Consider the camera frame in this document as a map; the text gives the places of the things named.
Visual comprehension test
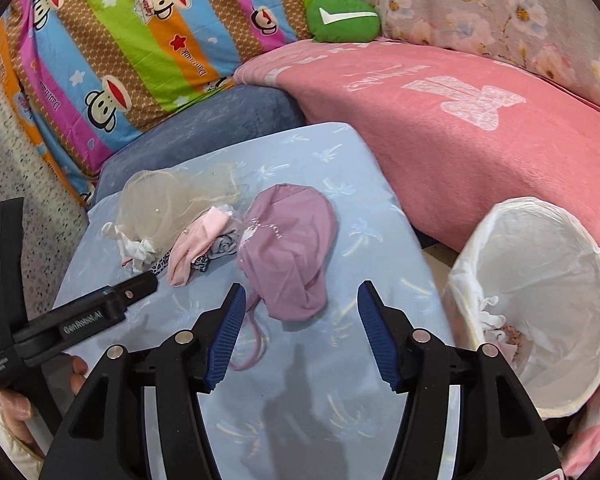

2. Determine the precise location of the pink blanket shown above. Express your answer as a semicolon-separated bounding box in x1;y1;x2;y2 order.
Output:
232;37;600;480

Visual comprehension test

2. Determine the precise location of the white tissue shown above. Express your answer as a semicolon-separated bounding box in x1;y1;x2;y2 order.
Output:
115;232;156;273

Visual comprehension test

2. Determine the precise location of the person's left hand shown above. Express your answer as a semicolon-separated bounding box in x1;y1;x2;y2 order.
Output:
0;354;89;448

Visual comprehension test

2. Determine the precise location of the light blue tablecloth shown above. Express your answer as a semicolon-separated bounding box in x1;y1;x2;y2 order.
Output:
52;122;456;480

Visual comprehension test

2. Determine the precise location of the striped monkey print quilt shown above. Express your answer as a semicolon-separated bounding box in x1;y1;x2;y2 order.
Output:
0;0;331;208

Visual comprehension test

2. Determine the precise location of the purple cloth cap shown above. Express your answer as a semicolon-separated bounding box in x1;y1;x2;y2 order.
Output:
230;183;338;371

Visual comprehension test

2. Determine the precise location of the blue-grey cushion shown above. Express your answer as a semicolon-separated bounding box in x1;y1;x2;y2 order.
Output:
92;82;306;206

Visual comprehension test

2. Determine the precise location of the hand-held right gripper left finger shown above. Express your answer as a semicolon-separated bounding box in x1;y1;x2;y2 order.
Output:
40;282;248;480

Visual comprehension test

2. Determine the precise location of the green cushion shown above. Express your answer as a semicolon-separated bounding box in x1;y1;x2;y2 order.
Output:
306;0;383;43

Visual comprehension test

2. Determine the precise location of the leopard print scrunchie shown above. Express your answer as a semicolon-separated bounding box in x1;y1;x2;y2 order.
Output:
147;252;173;276

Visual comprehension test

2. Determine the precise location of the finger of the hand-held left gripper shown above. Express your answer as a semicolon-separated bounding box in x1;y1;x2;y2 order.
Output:
102;274;159;313

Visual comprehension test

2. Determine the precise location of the person's left forearm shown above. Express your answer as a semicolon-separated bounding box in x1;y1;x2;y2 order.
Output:
0;407;48;465

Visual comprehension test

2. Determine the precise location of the white bin with plastic liner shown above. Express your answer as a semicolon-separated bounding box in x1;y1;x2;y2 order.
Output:
442;196;600;421

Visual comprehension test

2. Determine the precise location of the grey floral quilt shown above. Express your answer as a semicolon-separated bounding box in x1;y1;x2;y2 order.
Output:
310;0;600;121

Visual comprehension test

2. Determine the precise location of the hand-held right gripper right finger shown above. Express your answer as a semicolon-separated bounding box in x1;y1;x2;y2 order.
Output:
356;280;556;480

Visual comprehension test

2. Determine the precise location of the dark patterned cloth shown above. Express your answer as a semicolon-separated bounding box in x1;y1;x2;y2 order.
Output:
190;230;241;275

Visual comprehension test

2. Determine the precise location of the beige tulle mesh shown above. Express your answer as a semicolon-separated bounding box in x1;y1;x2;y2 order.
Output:
102;162;246;253

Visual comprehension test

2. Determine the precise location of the pale pink cloth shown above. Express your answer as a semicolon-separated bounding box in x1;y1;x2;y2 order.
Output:
167;207;233;288

